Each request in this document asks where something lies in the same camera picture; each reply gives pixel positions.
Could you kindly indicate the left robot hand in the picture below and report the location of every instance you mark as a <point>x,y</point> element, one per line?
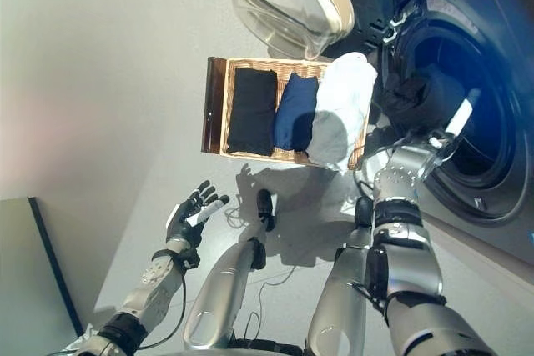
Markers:
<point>183,222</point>

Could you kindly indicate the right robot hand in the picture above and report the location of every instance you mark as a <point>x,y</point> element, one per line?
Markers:
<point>459,118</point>

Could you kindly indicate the large black garment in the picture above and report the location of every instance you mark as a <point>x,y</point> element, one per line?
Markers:
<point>252,110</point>

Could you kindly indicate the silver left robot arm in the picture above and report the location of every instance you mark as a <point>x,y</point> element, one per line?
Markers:
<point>154,289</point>

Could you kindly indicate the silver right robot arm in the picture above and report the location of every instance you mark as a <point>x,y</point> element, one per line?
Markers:
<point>400,239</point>

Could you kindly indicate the grey front-load washing machine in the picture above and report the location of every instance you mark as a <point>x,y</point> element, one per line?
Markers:
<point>500,81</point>

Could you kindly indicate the silver left robot leg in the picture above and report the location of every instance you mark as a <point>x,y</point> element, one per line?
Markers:
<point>225,281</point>

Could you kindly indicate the silver robot leg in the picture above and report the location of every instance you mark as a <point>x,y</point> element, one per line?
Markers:
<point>342,289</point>
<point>225,281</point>

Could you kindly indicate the brown acrylic stand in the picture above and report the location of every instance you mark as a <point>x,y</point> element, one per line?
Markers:
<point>210,114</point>

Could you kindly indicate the rectangular wicker laundry basket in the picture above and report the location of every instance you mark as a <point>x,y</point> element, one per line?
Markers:
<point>227,114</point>

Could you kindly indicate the white folded garment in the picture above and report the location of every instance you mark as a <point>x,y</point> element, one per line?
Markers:
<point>342,97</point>

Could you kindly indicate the navy blue folded garment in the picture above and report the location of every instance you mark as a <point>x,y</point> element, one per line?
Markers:
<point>296,114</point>

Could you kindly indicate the grey panel with black edge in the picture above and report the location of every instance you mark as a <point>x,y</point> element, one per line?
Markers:
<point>25,268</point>

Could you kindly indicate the silver right robot leg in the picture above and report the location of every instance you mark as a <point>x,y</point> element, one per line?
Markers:
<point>342,289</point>

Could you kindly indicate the round glass washer door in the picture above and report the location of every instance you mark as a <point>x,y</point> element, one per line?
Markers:
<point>292,1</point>

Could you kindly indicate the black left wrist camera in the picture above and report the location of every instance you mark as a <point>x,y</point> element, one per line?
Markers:
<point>189,258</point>

